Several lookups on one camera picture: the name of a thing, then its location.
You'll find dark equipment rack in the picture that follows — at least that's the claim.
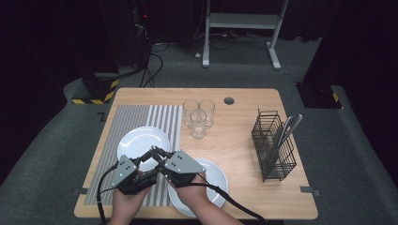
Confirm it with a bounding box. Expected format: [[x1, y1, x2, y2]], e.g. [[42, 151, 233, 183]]
[[98, 0, 154, 68]]

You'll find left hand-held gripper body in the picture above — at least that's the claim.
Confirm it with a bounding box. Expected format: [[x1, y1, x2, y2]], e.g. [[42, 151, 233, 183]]
[[110, 154, 159, 195]]

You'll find bundle of dark cables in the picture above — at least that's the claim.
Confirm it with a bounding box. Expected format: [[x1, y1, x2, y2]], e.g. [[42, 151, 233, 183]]
[[192, 30, 270, 51]]

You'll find person's right hand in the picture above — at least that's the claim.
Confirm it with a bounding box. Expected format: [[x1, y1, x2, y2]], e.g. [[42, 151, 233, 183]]
[[171, 173, 209, 209]]

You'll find hand-held gripper cable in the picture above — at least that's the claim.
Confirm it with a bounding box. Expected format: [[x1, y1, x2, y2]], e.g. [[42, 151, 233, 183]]
[[96, 163, 119, 225], [187, 172, 270, 225]]

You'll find left hand-held gripper cable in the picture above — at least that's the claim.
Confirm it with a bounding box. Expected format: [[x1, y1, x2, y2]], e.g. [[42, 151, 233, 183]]
[[96, 163, 119, 225]]

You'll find right hand-held gripper cable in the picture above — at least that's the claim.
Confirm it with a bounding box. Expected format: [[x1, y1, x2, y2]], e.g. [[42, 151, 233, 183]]
[[187, 172, 270, 225]]

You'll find black wire cutlery rack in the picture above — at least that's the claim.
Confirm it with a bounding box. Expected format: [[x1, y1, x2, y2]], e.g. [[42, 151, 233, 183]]
[[251, 109, 298, 182]]

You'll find silver cutlery piece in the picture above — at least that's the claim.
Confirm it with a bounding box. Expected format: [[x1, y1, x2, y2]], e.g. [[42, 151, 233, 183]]
[[264, 115, 295, 176], [276, 113, 303, 148]]

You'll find white round plate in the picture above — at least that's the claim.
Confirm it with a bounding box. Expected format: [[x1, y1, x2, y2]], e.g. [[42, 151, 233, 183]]
[[116, 126, 172, 173], [167, 157, 229, 218]]

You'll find clear drinking glass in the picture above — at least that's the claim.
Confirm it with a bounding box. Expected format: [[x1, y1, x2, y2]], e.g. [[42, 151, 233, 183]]
[[190, 110, 207, 140], [182, 99, 200, 128], [198, 99, 216, 129]]

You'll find black stand base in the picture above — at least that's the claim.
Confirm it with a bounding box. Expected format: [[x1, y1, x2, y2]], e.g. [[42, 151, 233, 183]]
[[295, 82, 343, 110]]

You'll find grey striped placemat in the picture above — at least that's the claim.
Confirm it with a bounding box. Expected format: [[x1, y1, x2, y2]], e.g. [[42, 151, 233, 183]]
[[84, 104, 183, 207]]

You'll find person's left hand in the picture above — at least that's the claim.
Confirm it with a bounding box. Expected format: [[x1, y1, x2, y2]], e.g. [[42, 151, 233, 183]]
[[109, 187, 152, 219]]

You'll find white metal stand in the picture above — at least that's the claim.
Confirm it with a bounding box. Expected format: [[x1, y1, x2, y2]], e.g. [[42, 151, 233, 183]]
[[201, 0, 290, 71]]

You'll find yellow black striped base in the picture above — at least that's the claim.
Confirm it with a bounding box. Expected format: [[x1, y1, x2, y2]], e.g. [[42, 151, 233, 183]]
[[71, 73, 120, 106]]

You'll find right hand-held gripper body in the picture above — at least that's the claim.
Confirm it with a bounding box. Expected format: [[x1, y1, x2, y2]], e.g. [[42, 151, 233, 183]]
[[163, 149, 207, 188]]

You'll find black cable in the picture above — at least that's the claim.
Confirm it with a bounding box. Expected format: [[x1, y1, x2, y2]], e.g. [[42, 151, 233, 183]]
[[139, 52, 164, 88]]

